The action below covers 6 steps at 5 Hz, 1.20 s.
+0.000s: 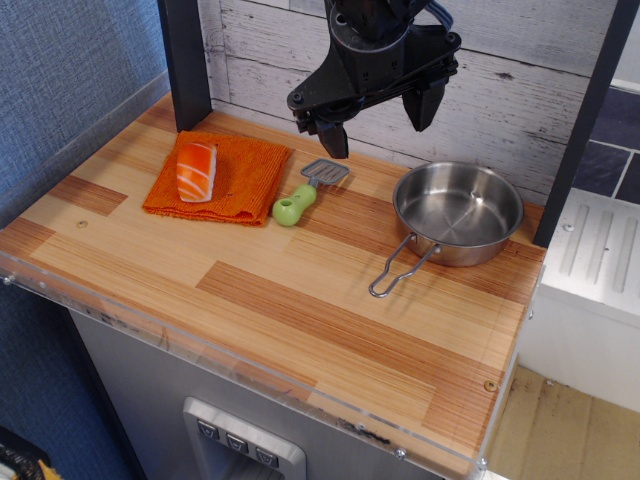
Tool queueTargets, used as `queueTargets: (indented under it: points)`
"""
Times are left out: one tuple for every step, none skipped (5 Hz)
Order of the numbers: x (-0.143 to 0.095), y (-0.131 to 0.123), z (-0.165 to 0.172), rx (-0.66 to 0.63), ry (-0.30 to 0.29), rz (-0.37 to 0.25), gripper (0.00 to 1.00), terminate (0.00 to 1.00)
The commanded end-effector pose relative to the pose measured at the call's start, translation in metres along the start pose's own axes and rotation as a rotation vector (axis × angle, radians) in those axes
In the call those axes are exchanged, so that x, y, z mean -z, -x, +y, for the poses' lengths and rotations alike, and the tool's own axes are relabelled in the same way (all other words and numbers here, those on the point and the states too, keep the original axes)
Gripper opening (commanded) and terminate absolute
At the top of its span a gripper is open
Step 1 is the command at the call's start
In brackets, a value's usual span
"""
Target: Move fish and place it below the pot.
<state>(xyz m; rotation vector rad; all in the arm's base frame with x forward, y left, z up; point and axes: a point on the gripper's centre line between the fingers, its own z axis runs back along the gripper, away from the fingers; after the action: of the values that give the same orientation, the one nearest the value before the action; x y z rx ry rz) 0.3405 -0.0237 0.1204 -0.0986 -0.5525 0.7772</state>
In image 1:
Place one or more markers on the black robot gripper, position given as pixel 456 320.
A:
pixel 379 50

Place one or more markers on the orange salmon sushi toy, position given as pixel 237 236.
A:
pixel 196 171

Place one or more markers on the stainless steel pot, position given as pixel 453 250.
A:
pixel 454 214

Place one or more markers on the orange folded cloth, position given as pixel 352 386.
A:
pixel 248 174

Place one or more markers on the white ribbed box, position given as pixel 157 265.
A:
pixel 583 328

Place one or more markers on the clear acrylic table edge guard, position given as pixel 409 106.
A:
pixel 418 370

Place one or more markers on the silver dispenser button panel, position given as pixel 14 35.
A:
pixel 228 447

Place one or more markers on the yellow black object at corner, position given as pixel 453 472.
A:
pixel 22 460

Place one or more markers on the green handled grey toy spatula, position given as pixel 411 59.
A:
pixel 288 211

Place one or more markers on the black right vertical post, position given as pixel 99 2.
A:
pixel 610 53

